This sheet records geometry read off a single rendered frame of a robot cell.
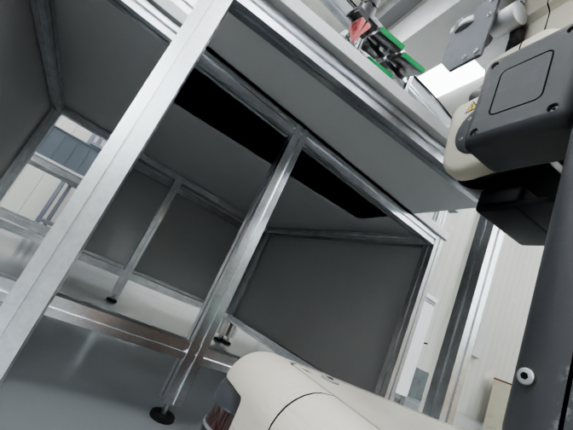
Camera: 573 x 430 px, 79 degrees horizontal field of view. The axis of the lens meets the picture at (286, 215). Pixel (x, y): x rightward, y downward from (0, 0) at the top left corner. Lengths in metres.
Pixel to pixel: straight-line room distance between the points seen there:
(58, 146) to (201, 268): 1.32
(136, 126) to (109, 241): 2.02
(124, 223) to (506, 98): 2.37
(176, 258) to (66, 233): 2.12
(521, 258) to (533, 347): 9.73
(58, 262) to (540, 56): 0.66
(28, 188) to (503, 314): 9.19
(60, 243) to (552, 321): 0.55
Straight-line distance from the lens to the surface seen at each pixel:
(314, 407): 0.34
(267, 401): 0.38
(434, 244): 1.42
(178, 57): 0.65
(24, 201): 5.29
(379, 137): 0.95
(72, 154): 2.95
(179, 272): 2.68
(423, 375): 6.17
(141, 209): 2.60
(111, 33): 1.21
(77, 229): 0.57
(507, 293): 9.57
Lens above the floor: 0.33
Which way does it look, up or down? 15 degrees up
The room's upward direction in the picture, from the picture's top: 25 degrees clockwise
